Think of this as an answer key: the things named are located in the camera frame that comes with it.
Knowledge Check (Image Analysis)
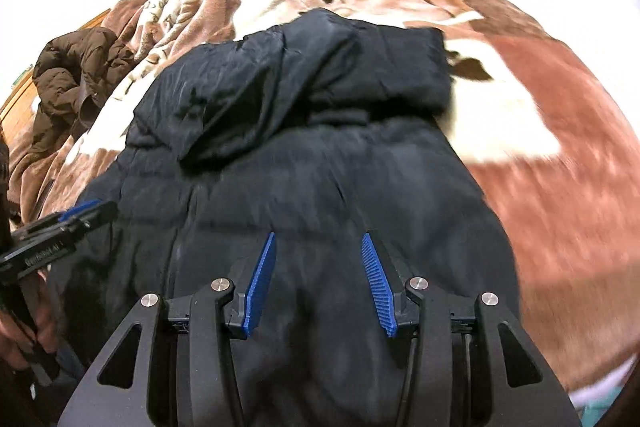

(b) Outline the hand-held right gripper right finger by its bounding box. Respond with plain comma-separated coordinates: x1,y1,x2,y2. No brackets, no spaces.
361,232,583,427

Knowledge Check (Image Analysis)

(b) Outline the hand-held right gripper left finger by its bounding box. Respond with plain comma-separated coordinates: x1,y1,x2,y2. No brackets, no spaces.
62,232,278,427

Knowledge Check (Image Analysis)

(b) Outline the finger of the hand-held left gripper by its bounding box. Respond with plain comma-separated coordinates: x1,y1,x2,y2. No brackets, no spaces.
12,202,118,244
60,200,103,224

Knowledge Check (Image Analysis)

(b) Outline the black puffer jacket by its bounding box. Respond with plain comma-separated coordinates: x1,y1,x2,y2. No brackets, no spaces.
47,7,523,427

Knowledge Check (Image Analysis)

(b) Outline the person's left hand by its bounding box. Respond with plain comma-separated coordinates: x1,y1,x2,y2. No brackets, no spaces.
0,277,60,373

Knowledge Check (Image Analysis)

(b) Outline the brown puffer jacket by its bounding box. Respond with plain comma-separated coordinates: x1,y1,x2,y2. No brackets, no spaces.
31,26,140,148

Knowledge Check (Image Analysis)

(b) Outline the brown printed blanket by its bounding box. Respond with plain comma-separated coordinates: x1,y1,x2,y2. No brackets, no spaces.
7,0,638,408

